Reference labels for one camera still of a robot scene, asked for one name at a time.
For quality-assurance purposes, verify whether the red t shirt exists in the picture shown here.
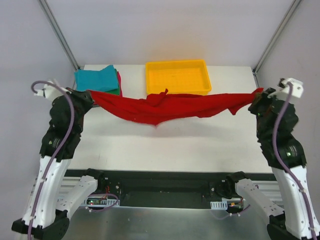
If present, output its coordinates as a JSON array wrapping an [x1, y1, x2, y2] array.
[[89, 88, 263, 126]]

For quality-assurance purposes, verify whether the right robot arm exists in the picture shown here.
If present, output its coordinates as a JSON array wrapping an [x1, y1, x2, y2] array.
[[215, 82, 320, 240]]

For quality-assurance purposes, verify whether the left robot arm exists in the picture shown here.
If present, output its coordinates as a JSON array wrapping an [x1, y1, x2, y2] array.
[[11, 89, 106, 240]]

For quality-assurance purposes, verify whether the folded teal t shirt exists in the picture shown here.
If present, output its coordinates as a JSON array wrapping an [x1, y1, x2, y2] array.
[[74, 65, 119, 92]]

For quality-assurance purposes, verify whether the folded green t shirt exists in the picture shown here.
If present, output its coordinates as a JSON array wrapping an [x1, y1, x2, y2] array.
[[105, 68, 119, 96]]

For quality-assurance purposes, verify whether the folded magenta t shirt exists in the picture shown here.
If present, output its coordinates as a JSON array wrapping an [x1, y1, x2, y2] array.
[[117, 71, 123, 97]]

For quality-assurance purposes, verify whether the yellow plastic bin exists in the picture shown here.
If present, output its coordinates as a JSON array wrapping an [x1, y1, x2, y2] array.
[[145, 59, 212, 96]]

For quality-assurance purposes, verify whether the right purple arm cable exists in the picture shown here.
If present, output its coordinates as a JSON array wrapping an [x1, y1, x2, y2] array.
[[272, 82, 318, 240]]

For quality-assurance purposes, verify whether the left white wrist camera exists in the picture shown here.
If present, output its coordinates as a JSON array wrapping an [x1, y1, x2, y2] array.
[[33, 78, 68, 102]]

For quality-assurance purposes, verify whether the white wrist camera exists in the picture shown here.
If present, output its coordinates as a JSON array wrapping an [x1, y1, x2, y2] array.
[[276, 77, 304, 99], [33, 78, 68, 102]]

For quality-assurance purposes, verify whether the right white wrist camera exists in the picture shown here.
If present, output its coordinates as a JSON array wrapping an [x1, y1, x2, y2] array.
[[276, 77, 304, 99]]

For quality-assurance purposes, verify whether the aluminium front rail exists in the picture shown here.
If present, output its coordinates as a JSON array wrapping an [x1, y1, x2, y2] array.
[[57, 176, 282, 202]]

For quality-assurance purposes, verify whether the left white cable duct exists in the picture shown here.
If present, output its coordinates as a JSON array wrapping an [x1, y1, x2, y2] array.
[[80, 197, 120, 208]]

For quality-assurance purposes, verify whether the white cable duct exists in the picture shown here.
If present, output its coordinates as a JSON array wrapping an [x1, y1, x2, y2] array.
[[210, 200, 228, 211], [80, 197, 120, 208]]

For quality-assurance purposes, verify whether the right white cable duct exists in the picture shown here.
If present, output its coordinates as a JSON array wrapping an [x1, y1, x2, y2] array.
[[210, 200, 228, 211]]

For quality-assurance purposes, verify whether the left aluminium frame post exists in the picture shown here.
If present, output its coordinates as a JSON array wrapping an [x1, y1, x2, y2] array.
[[37, 0, 80, 71]]

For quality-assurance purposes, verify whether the aluminium frame post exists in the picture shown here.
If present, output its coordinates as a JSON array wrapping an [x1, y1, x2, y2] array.
[[252, 0, 304, 76], [37, 0, 80, 71]]

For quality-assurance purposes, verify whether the right aluminium frame post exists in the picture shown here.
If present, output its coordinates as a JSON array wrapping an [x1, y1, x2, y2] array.
[[252, 0, 304, 76]]

